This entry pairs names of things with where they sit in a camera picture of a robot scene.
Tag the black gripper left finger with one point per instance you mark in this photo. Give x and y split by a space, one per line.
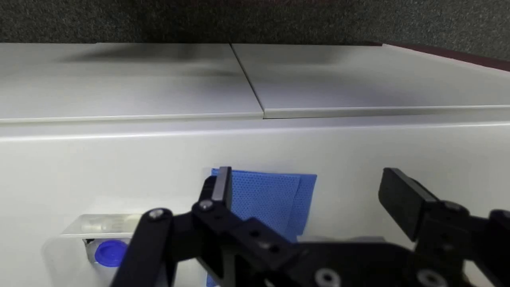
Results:
215 195

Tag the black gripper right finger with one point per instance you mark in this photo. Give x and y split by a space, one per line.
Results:
425 221

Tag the blue bottle cap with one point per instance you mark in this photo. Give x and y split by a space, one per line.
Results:
110 253

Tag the blue towel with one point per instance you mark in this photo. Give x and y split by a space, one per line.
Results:
280 202

